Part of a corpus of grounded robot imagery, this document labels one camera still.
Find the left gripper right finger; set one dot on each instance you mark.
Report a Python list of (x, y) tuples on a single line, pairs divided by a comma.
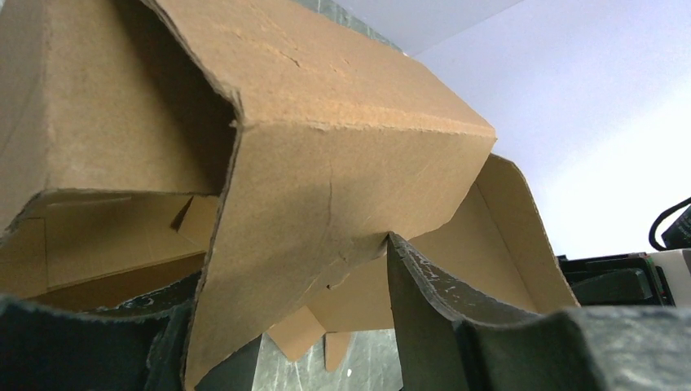
[(451, 336)]

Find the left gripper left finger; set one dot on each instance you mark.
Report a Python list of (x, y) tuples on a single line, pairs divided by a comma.
[(138, 344)]

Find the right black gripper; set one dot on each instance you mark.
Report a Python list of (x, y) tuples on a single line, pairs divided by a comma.
[(661, 278)]

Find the brown cardboard box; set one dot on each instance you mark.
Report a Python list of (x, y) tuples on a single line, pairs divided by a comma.
[(259, 144)]

